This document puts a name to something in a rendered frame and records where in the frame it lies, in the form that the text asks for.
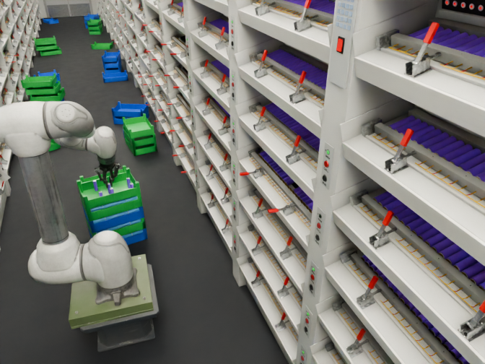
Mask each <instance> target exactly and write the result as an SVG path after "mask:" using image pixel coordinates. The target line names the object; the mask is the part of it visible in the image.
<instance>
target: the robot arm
mask: <svg viewBox="0 0 485 364"><path fill-rule="evenodd" d="M52 139H53V140H54V142H56V143H57V144H59V145H61V146H62V147H67V148H70V149H74V150H86V151H90V152H94V153H95V154H97V159H98V161H99V162H100V165H99V168H95V172H96V173H97V174H98V176H99V179H100V181H103V183H104V184H105V185H106V188H108V180H107V178H106V173H107V171H110V175H109V178H110V185H111V187H113V182H114V180H115V179H114V178H115V177H116V178H117V177H118V169H119V167H120V164H119V162H117V163H115V151H116V147H117V144H116V138H115V134H114V132H113V130H112V129H111V128H109V127H107V126H101V127H99V128H98V129H96V130H95V123H94V120H93V118H92V116H91V114H90V113H89V111H87V110H86V109H85V108H84V107H82V106H81V105H79V104H78V103H74V102H71V101H63V102H40V101H30V102H21V103H11V104H8V105H4V106H2V107H0V142H1V143H6V145H7V146H8V147H9V148H10V150H11V151H12V152H13V153H14V154H15V155H16V156H18V158H19V163H20V166H21V169H22V173H23V176H24V179H25V183H26V187H27V191H28V192H29V195H30V200H31V202H32V207H33V210H34V213H35V218H36V220H37V224H38V228H39V231H40V235H41V239H40V241H39V242H38V244H37V249H35V250H34V251H33V252H32V254H31V255H30V258H29V261H28V271H29V273H30V276H31V277H32V278H33V279H34V280H35V281H37V282H42V283H45V284H50V285H60V284H69V283H75V282H81V281H87V280H88V281H92V282H96V283H97V297H96V298H95V303H96V304H97V305H100V304H102V303H105V302H108V301H112V300H114V303H115V306H119V305H120V304H121V299H122V298H129V297H137V296H139V290H138V288H137V281H136V273H137V268H135V267H133V264H132V259H131V253H130V251H129V248H128V245H127V243H126V242H125V240H124V239H123V237H122V236H121V235H120V234H119V233H117V232H114V231H110V230H106V231H102V232H101V233H98V234H96V235H94V236H93V237H92V238H91V239H90V240H89V243H85V244H80V242H79V241H78V239H77V237H76V236H75V234H73V233H71V232H69V231H68V228H67V225H66V219H65V216H64V211H63V207H62V204H61V199H60V196H59V192H58V187H57V184H56V179H55V176H54V172H53V167H52V164H51V158H50V155H49V151H48V150H49V149H50V147H51V140H52ZM114 167H115V170H114V174H113V168H114ZM100 170H102V177H101V175H100Z"/></svg>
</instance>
